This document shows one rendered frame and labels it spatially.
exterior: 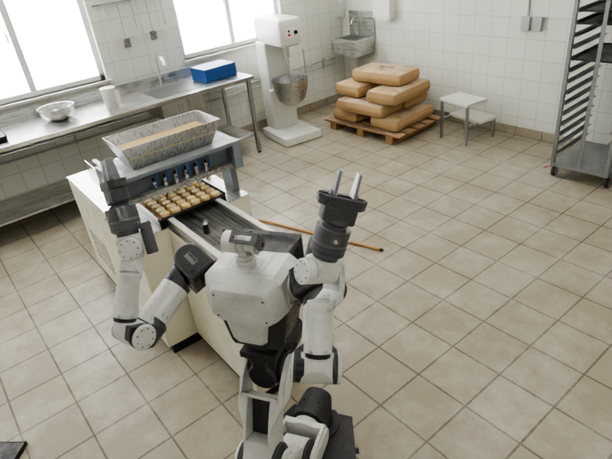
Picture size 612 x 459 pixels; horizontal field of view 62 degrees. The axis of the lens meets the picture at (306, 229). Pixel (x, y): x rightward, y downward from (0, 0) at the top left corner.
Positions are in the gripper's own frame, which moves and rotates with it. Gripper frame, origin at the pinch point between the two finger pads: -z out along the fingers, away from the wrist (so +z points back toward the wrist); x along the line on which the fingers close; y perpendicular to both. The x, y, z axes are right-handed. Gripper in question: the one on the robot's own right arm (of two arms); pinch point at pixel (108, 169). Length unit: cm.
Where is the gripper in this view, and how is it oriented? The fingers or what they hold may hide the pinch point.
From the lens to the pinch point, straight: 155.6
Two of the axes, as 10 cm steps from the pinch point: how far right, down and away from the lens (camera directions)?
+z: 2.4, 9.6, 1.3
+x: 5.7, -0.3, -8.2
